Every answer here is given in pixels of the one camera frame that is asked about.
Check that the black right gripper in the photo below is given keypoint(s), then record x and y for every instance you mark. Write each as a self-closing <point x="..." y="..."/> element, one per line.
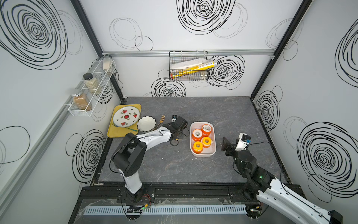
<point x="232" y="146"/>

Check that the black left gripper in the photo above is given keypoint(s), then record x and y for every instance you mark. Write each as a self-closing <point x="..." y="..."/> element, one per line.
<point x="181" y="134"/>

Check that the orange tape roll bottom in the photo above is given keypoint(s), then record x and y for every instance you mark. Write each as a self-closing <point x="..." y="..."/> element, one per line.
<point x="197" y="135"/>

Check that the orange tape roll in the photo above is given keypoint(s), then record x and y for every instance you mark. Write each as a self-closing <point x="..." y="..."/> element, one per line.
<point x="206" y="130"/>
<point x="197" y="135"/>

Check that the yellow tape spool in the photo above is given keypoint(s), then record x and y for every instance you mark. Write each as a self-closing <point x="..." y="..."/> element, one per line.
<point x="206" y="142"/>
<point x="197" y="147"/>

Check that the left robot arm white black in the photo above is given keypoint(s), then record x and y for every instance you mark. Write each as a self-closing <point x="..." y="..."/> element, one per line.
<point x="130" y="153"/>

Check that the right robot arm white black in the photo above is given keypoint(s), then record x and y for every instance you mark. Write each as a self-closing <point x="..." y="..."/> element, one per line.
<point x="271" y="191"/>

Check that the white plastic storage box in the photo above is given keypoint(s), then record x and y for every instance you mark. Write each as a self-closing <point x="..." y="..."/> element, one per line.
<point x="207" y="152"/>

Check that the yellow white foil box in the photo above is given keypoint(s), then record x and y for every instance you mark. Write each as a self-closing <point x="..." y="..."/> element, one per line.
<point x="196" y="69"/>

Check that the gold fork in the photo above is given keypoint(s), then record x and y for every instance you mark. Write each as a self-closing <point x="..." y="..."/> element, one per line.
<point x="161" y="121"/>

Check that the white scalloped bowl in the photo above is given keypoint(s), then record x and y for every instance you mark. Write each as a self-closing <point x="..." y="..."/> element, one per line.
<point x="146" y="124"/>

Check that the watermelon pattern plate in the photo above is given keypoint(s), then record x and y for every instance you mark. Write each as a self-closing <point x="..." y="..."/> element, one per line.
<point x="126" y="116"/>

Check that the yellow plastic tray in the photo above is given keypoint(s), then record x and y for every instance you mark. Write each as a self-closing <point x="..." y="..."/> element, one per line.
<point x="114" y="131"/>

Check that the spice jar black lid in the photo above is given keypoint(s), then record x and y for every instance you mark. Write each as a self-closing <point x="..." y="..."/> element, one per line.
<point x="92" y="84"/>

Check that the spice jar far clear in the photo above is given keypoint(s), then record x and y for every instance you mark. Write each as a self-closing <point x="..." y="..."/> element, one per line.
<point x="107" y="61"/>

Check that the spice jar brown contents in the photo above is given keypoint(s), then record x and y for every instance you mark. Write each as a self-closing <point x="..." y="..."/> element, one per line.
<point x="80" y="100"/>

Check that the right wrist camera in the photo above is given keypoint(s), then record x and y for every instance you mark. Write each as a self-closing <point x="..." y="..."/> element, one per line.
<point x="243" y="141"/>

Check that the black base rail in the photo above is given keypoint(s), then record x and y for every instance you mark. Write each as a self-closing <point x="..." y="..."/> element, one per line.
<point x="165" y="194"/>

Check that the white slotted cable duct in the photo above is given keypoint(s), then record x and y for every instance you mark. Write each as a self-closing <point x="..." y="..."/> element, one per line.
<point x="167" y="210"/>

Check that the black wire wall basket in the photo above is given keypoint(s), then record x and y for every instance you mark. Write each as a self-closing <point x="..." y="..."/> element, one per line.
<point x="181" y="56"/>

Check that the aluminium wall rail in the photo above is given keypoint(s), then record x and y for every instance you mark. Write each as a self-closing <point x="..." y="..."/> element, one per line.
<point x="213" y="52"/>

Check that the white wire spice rack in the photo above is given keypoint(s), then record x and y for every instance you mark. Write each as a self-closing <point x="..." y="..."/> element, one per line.
<point x="98" y="102"/>

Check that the black corner frame post left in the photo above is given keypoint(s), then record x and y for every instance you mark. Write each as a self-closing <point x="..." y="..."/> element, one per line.
<point x="95" y="43"/>

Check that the black corner frame post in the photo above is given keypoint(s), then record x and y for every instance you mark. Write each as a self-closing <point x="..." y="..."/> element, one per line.
<point x="95" y="43"/>
<point x="282" y="44"/>

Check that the black corner frame post right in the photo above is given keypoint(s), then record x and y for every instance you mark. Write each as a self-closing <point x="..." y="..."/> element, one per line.
<point x="282" y="44"/>

